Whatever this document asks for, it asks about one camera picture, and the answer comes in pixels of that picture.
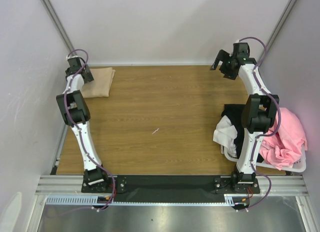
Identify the beige t shirt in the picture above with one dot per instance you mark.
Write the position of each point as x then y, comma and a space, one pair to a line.
101, 85

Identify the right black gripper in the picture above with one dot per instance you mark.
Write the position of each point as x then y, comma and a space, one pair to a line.
222, 58

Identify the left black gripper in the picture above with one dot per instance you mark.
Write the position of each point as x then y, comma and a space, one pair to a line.
88, 74

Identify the white t shirt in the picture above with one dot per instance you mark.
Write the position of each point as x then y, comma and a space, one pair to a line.
225, 134

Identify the black t shirt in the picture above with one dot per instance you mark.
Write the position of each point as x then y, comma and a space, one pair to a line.
234, 113

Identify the pink t shirt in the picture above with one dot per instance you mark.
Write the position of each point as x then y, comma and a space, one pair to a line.
285, 147

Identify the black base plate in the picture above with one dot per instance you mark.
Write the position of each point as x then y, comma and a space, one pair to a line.
181, 185

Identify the slotted cable duct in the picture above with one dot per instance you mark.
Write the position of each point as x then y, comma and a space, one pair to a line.
100, 200

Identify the right aluminium frame post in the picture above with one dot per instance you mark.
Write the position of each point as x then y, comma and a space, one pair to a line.
281, 22

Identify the aluminium frame post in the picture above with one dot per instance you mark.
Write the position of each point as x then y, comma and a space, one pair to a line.
48, 6
281, 22

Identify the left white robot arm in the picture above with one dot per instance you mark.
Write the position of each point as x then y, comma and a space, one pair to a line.
76, 115

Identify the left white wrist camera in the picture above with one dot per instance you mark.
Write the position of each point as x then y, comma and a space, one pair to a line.
71, 57

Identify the left aluminium frame post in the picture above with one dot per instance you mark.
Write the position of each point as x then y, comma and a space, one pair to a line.
48, 6

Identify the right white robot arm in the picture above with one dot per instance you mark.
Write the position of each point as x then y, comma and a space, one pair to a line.
258, 116

